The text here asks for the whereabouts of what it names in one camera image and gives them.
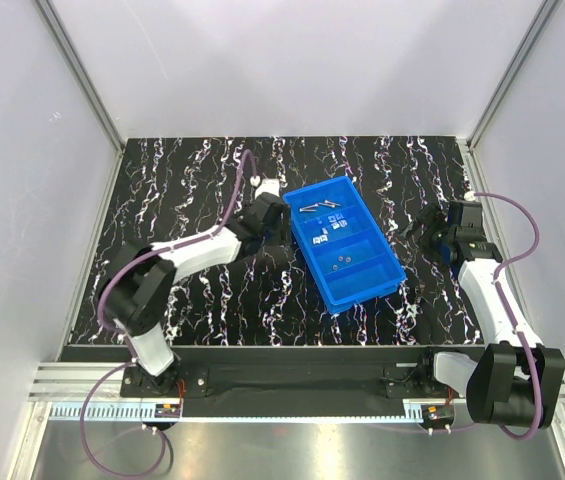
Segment aluminium frame rail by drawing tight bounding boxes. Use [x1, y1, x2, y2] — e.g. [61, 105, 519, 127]
[26, 363, 565, 426]

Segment aluminium corner post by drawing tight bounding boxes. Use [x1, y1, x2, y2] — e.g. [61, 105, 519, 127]
[466, 0, 561, 152]
[33, 0, 128, 151]

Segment left aluminium corner post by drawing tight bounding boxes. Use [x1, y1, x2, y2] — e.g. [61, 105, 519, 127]
[33, 0, 128, 151]

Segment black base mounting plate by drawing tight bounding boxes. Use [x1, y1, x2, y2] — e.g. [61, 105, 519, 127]
[58, 346, 459, 402]

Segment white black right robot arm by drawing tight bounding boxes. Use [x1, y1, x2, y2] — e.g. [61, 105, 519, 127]
[402, 200, 565, 440]

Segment right aluminium corner post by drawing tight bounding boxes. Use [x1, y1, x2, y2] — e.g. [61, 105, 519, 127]
[466, 0, 561, 152]

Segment blue plastic divided bin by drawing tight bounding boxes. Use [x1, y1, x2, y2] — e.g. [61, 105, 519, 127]
[283, 176, 406, 314]

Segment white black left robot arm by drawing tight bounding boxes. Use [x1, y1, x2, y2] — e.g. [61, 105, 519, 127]
[96, 192, 290, 394]

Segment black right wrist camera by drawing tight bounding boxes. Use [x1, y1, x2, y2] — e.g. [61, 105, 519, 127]
[447, 200, 485, 236]

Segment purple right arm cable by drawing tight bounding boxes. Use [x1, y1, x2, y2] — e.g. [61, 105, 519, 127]
[464, 190, 548, 440]

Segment silver bolt two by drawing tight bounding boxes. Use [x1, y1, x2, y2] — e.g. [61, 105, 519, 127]
[299, 204, 319, 213]

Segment silver bolt one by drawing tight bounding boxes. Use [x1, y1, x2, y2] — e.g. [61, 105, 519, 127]
[318, 200, 340, 209]

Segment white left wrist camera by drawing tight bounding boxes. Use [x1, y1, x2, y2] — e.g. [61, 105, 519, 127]
[254, 178, 280, 198]

